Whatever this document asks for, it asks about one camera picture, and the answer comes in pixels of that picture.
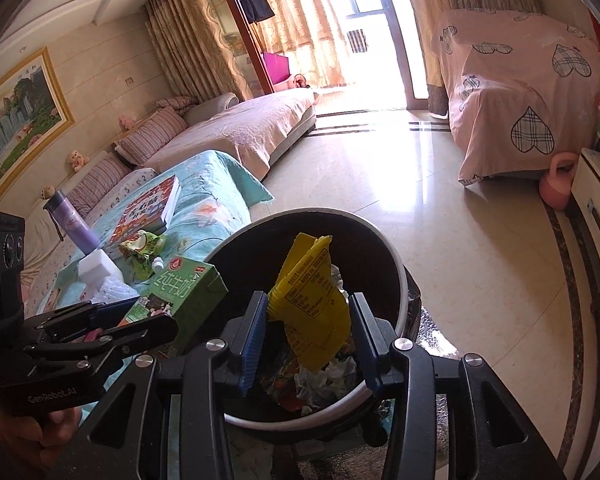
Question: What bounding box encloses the yellow foil wrapper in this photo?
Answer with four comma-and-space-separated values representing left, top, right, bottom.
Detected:
268, 233, 351, 373

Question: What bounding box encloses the green milk carton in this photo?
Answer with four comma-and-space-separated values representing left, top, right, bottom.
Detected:
119, 256, 227, 358

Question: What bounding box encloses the white paper ball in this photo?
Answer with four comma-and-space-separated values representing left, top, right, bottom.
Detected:
294, 356, 358, 410

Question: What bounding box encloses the orange snack bag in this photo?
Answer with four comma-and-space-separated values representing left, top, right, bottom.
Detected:
274, 379, 304, 412

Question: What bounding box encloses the round black trash bin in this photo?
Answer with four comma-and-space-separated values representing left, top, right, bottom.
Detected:
199, 206, 424, 449

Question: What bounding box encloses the left hand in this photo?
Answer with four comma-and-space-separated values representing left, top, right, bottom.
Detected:
0, 407, 82, 470

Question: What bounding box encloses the white foam fruit net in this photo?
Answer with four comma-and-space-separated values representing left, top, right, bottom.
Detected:
91, 276, 138, 304

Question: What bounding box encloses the green drink pouch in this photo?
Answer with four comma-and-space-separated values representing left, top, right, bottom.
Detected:
118, 230, 166, 281

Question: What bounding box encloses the light blue floral tablecloth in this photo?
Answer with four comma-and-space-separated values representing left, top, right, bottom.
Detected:
22, 150, 274, 315

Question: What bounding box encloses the red children's book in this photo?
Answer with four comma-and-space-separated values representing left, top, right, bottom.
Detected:
104, 174, 182, 254

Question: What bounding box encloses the purple thermos bottle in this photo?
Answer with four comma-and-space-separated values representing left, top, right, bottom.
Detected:
43, 190, 99, 256

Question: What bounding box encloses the pink sofa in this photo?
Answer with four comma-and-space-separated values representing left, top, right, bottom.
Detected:
19, 86, 322, 291

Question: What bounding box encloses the striped pink cushion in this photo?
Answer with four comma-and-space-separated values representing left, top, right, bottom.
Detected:
114, 107, 187, 166

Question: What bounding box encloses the pink kettlebell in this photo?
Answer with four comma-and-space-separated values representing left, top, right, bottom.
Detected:
539, 152, 579, 211

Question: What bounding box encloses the framed landscape painting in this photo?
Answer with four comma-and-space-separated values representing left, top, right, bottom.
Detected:
0, 48, 74, 200

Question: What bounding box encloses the beige curtain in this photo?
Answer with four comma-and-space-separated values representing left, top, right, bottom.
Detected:
143, 0, 252, 102

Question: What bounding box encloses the pink heart pattern cover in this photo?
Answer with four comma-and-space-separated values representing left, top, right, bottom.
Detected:
431, 9, 600, 186

